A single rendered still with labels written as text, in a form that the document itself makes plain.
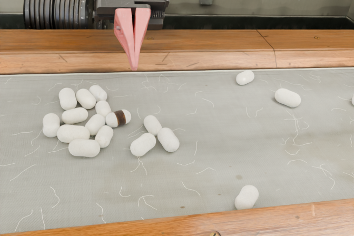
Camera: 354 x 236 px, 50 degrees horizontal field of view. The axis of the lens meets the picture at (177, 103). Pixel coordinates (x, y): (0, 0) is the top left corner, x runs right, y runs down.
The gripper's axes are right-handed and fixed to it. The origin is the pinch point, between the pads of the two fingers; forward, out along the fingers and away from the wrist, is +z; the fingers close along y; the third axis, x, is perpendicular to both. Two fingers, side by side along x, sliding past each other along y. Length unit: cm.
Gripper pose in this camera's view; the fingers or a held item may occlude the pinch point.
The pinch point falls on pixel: (134, 63)
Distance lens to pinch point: 52.4
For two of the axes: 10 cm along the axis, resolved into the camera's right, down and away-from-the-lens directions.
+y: 9.8, -0.4, 2.1
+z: 0.9, 9.6, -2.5
